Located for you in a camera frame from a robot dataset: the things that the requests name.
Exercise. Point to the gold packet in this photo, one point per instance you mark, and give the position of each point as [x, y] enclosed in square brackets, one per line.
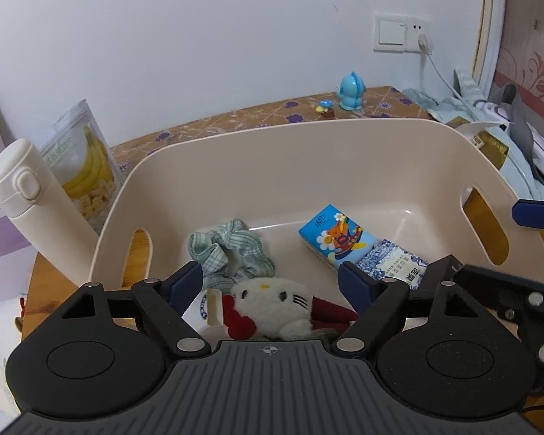
[492, 149]

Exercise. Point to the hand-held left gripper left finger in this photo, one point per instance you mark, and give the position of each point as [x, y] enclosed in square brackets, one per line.
[188, 283]

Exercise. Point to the blue white patterned tissue pack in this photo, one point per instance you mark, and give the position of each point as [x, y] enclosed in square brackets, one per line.
[394, 263]

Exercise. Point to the small colourful figurine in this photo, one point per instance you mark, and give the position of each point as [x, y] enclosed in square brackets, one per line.
[325, 109]

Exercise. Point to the black rectangular box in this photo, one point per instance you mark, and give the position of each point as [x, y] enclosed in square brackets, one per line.
[439, 272]

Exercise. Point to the green checked scrunchie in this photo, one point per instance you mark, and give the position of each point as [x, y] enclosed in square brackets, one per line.
[208, 244]

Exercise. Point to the white cat plush toy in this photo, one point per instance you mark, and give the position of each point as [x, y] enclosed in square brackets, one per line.
[272, 308]

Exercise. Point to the beige plastic storage basket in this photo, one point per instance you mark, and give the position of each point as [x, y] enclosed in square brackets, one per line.
[299, 167]

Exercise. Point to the blue cartoon tissue pack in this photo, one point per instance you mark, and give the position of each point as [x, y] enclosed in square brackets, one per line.
[340, 235]

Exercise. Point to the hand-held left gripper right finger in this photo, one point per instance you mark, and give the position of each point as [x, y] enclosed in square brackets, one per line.
[351, 283]

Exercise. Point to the white cup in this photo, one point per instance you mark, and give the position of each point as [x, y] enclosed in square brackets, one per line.
[211, 306]

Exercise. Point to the white wall switch socket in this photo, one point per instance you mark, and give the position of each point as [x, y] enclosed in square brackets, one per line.
[401, 34]

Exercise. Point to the blue toy figure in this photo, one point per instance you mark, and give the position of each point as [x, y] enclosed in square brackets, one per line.
[351, 93]

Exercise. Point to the banana chip pouch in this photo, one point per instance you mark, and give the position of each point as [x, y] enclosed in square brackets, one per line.
[86, 163]

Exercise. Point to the white and purple panel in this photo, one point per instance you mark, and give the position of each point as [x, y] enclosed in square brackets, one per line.
[0, 231]

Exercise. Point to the cream curved frame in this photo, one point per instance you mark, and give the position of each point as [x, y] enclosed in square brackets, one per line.
[492, 22]

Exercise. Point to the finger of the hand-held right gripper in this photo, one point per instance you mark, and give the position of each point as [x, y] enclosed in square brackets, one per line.
[503, 287]
[539, 215]

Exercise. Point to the white insulated bottle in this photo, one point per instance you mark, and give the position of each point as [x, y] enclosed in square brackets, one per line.
[41, 208]

